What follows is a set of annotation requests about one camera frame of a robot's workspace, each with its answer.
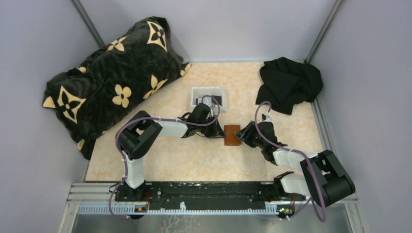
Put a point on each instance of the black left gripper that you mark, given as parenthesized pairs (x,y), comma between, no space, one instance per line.
(215,131)

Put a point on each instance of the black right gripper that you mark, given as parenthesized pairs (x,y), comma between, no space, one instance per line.
(245,134)

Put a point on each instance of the brown leather card holder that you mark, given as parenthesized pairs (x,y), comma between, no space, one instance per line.
(230,138)

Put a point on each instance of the white plastic card box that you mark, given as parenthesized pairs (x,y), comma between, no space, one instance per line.
(209,91)

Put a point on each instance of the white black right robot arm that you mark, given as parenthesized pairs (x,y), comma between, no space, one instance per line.
(318,175)

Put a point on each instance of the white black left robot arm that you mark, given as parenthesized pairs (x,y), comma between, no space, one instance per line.
(137,136)

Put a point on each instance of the black crumpled cloth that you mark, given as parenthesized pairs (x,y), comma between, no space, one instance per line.
(286,83)

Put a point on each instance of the black floral plush blanket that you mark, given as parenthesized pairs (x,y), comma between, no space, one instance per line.
(112,81)

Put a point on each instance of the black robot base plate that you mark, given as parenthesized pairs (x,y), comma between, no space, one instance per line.
(215,196)

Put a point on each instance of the aluminium frame rail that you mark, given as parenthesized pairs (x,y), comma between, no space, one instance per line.
(98,198)

